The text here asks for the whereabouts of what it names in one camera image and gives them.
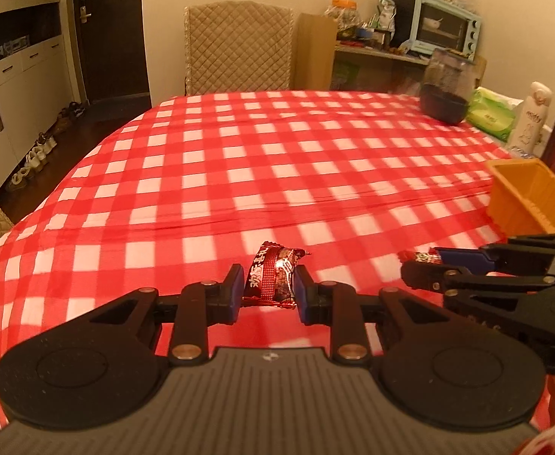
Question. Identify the red white checked tablecloth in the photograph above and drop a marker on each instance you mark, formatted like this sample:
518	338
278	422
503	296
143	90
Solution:
211	175

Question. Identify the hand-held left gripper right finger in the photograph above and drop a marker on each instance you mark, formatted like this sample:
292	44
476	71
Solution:
302	294

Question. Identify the wooden shelf unit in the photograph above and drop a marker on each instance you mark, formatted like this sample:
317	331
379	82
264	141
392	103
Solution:
377	55

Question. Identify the green tissue pack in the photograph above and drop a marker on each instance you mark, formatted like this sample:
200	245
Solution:
488	116

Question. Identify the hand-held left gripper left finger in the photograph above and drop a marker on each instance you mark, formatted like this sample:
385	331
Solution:
233	294

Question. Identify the white thermos bottle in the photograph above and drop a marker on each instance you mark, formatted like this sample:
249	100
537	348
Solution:
528	118

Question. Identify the brown cardboard board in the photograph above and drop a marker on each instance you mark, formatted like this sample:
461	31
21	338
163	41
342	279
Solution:
313	52

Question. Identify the dark wooden door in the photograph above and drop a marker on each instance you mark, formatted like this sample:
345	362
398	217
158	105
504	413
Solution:
111	33

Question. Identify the orange lid plastic jar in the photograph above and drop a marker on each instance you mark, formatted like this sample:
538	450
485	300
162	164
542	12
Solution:
343	14

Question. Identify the light blue toaster oven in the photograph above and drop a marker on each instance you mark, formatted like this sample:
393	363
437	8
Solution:
443	23

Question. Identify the row of shoes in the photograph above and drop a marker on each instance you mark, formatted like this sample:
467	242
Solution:
35	154

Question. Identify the orange ribbed basket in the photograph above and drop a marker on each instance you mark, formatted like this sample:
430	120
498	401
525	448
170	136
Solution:
519	194

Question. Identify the red candy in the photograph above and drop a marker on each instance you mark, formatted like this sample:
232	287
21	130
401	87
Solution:
275	270
422	257

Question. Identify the white cabinet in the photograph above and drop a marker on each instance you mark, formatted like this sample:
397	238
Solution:
26	85

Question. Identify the dark glass tumbler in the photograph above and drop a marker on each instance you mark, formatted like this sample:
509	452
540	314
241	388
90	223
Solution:
443	99

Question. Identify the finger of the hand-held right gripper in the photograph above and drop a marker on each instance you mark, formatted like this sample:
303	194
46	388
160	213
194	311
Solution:
462	258
429	277

